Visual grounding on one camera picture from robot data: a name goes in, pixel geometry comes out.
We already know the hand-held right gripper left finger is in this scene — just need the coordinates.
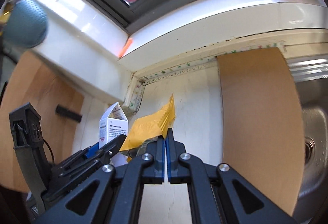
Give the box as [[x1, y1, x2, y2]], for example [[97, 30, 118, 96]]
[[33, 134, 167, 224]]

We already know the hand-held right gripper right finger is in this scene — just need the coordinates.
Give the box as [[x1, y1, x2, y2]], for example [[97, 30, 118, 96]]
[[166, 128, 298, 224]]

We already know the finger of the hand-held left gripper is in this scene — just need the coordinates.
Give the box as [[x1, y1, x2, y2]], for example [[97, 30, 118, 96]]
[[52, 142, 101, 172], [59, 135, 128, 181]]

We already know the small white printed box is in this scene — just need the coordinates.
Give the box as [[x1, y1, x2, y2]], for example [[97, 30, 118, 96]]
[[99, 102, 129, 167]]

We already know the silver foil wrapper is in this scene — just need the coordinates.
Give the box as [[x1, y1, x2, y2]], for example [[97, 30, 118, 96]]
[[120, 94, 176, 156]]

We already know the wooden cutting board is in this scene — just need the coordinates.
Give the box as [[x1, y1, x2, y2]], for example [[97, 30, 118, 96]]
[[0, 50, 85, 192]]

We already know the brown cardboard sheet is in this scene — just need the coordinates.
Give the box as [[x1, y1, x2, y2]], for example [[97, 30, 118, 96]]
[[216, 47, 304, 217]]

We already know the blue utensil holder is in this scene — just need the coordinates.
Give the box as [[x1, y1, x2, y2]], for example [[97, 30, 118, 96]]
[[4, 0, 49, 48]]

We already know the stainless steel sink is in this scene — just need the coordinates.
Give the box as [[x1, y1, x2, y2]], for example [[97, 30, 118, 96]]
[[286, 56, 328, 211]]

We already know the black wire rack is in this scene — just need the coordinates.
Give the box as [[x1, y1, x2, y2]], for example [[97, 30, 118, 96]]
[[56, 105, 82, 122]]

